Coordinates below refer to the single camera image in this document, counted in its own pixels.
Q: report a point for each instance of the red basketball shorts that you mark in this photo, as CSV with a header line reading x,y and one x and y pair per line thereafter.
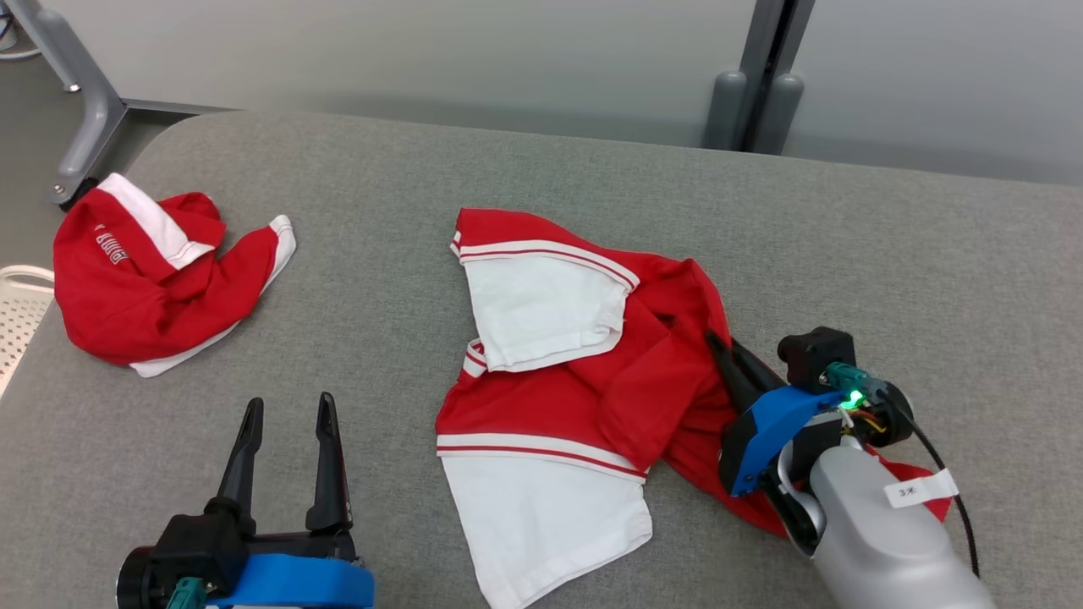
x,y
144,296

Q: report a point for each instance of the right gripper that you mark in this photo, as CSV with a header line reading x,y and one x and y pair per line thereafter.
x,y
888,419

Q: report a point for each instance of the left wrist camera blue mount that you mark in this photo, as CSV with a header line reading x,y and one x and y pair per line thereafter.
x,y
288,584

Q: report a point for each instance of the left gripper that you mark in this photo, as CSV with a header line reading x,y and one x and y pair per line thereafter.
x,y
140,579

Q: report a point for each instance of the red white basketball jersey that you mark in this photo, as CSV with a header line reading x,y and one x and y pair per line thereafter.
x,y
592,406

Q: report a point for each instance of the white laundry basket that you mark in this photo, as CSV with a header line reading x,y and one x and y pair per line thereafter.
x,y
21,321

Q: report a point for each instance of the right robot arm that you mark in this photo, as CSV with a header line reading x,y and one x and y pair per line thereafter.
x,y
880,550

